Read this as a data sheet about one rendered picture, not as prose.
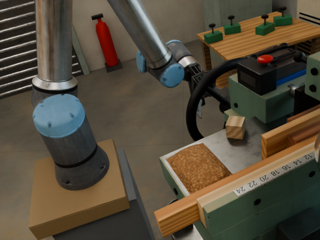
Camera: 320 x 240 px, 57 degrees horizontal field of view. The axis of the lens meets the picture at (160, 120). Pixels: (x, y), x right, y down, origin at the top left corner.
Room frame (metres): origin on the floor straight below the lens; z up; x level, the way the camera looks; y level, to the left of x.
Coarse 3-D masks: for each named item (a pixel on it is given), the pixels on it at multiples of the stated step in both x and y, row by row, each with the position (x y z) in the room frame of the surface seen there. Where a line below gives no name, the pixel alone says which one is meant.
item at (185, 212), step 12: (300, 144) 0.36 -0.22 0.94; (276, 156) 0.35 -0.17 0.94; (252, 168) 0.33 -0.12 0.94; (228, 180) 0.32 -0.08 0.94; (204, 192) 0.31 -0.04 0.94; (180, 204) 0.30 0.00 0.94; (192, 204) 0.29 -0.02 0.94; (156, 216) 0.29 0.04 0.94; (168, 216) 0.28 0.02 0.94; (180, 216) 0.29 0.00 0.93; (192, 216) 0.29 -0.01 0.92; (168, 228) 0.28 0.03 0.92; (180, 228) 0.29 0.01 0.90
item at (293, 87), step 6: (294, 90) 0.49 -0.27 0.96; (300, 90) 0.43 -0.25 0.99; (294, 96) 0.44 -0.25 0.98; (300, 96) 0.43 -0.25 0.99; (306, 96) 0.43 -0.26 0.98; (294, 102) 0.44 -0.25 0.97; (300, 102) 0.43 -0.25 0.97; (306, 102) 0.43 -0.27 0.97; (312, 102) 0.44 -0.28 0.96; (318, 102) 0.44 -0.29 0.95; (294, 108) 0.44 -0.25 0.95; (300, 108) 0.43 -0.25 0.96; (306, 108) 0.43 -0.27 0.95; (294, 114) 0.44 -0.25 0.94
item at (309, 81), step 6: (312, 54) 0.41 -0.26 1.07; (318, 54) 0.41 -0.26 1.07; (312, 60) 0.40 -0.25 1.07; (318, 60) 0.39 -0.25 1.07; (312, 66) 0.40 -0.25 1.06; (318, 66) 0.39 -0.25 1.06; (306, 72) 0.41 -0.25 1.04; (312, 72) 0.40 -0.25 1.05; (318, 72) 0.39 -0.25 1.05; (306, 78) 0.41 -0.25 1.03; (312, 78) 0.40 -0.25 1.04; (318, 78) 0.39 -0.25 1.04; (306, 84) 0.41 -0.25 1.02; (312, 84) 0.40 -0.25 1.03; (318, 84) 0.39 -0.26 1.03; (306, 90) 0.41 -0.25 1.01; (312, 90) 0.39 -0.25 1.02; (318, 90) 0.39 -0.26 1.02; (312, 96) 0.40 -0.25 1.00; (318, 96) 0.38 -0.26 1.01
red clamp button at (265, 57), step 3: (258, 57) 0.54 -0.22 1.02; (261, 57) 0.54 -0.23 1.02; (264, 57) 0.53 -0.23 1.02; (267, 57) 0.53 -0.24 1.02; (270, 57) 0.53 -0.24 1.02; (258, 60) 0.53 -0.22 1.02; (261, 60) 0.53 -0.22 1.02; (264, 60) 0.52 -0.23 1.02; (267, 60) 0.52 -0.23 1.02; (270, 60) 0.52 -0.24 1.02; (261, 63) 0.53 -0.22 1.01; (264, 63) 0.53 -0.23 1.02; (267, 63) 0.52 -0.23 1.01
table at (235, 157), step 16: (224, 112) 0.60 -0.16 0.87; (256, 128) 0.48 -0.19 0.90; (272, 128) 0.46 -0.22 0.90; (192, 144) 0.48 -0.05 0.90; (208, 144) 0.46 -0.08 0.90; (224, 144) 0.45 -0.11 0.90; (240, 144) 0.44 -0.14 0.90; (256, 144) 0.43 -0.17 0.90; (160, 160) 0.45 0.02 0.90; (224, 160) 0.41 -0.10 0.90; (240, 160) 0.40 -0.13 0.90; (256, 160) 0.39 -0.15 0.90; (176, 176) 0.40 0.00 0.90; (176, 192) 0.38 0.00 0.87; (304, 192) 0.30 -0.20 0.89; (272, 208) 0.29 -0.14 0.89; (288, 208) 0.29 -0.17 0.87; (304, 208) 0.30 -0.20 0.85; (240, 224) 0.27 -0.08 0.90; (256, 224) 0.28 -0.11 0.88; (272, 224) 0.29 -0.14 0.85
